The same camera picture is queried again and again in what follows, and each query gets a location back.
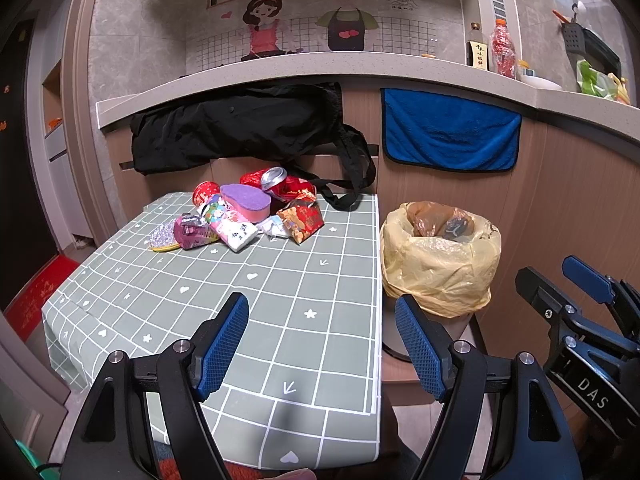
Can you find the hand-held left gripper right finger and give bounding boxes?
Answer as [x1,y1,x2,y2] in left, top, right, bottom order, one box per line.
[394,295,583,480]

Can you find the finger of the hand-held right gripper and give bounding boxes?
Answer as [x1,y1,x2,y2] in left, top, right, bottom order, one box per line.
[561,255,640,336]
[515,266,583,356]

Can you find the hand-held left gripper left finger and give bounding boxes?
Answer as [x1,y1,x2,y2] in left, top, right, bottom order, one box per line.
[60,291,250,480]

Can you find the silver yellow-rimmed scouring pad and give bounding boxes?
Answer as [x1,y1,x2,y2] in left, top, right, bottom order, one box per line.
[151,222,186,252]

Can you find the green checked tablecloth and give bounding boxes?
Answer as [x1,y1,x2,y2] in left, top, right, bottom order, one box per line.
[42,191,383,471]

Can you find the bin with yellow bag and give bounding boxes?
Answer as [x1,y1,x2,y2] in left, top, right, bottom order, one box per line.
[379,201,502,318]

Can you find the pink plastic packet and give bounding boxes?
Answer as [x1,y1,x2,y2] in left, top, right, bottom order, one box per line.
[173,214,221,251]

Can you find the white tissue packet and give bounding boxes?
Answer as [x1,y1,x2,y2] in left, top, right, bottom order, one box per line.
[197,200,259,254]

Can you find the brown plastic bag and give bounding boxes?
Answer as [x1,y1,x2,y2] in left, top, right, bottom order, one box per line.
[406,202,474,244]

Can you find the white crumpled wrapper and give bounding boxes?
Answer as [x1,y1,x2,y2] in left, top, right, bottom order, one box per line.
[260,216,292,239]

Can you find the red patterned snack packet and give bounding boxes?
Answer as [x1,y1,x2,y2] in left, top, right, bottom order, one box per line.
[276,202,324,246]

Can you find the purple and pink sponge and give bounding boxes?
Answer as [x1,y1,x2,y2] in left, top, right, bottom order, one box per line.
[220,183,272,224]

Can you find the crushed red drink can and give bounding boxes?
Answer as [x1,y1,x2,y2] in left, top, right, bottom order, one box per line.
[260,166,289,194]

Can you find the blue towel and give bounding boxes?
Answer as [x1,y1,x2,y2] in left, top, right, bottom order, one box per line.
[380,88,522,172]

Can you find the red door mat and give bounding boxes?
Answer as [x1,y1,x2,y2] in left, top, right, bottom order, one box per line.
[2,255,81,343]

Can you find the green plastic bag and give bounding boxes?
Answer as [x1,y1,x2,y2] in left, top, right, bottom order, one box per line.
[575,59,629,102]

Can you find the white bowl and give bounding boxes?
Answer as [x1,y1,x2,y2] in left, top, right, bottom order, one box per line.
[520,71,563,92]

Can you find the black cloth bag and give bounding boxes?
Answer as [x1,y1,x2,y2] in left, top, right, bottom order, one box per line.
[130,81,377,212]

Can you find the black hanging rack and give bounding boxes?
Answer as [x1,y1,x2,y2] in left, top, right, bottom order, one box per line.
[560,22,623,76]

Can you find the red drink bottle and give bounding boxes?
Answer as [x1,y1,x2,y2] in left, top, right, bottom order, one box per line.
[489,16,517,80]

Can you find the dark sauce bottle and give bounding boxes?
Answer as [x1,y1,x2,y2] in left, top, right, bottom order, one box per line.
[466,22,490,67]

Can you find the cartoon wall poster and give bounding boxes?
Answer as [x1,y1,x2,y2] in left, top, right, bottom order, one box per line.
[186,0,463,73]

